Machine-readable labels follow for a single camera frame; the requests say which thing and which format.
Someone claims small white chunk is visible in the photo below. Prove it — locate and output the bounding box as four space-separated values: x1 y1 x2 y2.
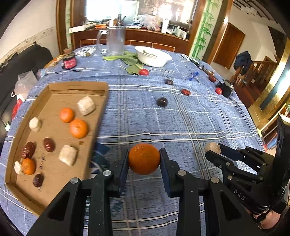
59 145 77 166
204 142 221 154
14 161 24 175

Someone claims dark red date front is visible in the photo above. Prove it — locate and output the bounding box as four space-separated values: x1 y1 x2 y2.
32 174 44 188

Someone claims dark red date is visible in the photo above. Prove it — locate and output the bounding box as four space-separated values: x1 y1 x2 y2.
165 79 173 85
32 174 44 188

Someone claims small orange tangerine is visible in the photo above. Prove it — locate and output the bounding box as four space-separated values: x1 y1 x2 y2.
22 158 36 175

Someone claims wrinkled red date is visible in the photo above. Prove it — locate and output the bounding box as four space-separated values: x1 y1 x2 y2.
21 142 36 159

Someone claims orange tangerine front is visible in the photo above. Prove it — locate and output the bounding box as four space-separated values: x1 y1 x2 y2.
69 119 88 139

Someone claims white round chunk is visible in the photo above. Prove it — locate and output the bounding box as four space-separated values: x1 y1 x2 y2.
28 117 42 132

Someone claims large white block chunk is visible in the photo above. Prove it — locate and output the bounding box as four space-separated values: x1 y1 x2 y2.
77 96 96 116

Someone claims person's right hand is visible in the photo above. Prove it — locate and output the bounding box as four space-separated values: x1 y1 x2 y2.
258 210 281 230

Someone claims red cherry tomato near cup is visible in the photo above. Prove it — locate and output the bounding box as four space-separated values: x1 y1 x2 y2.
215 88 223 95

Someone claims small white chunk in tray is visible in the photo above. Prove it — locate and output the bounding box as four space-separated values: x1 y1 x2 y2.
14 161 24 175

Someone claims brown cardboard tray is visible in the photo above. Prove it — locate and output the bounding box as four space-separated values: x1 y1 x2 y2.
5 81 109 216

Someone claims red date in tray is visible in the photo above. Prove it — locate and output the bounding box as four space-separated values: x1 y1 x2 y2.
43 138 55 152

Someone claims red date near table edge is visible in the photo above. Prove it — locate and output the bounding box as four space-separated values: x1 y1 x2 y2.
208 74 217 83

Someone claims red date beside chunk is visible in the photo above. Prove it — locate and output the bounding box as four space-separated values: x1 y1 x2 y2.
181 89 191 96

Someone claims dark plum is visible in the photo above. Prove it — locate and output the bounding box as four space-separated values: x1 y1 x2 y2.
156 97 168 108

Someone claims blue marker pen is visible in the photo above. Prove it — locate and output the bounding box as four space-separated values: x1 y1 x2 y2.
189 71 199 81

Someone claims blue plaid tablecloth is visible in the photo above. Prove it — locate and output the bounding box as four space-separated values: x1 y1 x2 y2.
1 50 264 235

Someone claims dark red date far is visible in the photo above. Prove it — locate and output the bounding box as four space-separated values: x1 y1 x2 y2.
165 79 173 85

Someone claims wooden door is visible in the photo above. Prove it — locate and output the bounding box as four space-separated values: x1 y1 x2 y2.
213 23 245 70

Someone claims red cherry tomato near greens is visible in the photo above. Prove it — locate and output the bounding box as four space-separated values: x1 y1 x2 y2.
139 69 149 76

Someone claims white plastic bowl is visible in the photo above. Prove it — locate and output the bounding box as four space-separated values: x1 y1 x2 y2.
135 46 172 67

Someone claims clear plastic bag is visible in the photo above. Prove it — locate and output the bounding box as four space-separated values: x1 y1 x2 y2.
10 71 38 101

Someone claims green leafy vegetable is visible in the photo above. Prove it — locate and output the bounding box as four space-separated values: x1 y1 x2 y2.
102 51 144 75

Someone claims wooden sideboard cabinet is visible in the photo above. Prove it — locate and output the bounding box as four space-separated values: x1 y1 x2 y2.
71 29 190 55

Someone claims pink labelled dark jar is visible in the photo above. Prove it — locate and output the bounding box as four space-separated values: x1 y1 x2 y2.
62 53 77 70

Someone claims black sofa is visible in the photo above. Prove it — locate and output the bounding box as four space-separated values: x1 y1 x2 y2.
0 44 54 130

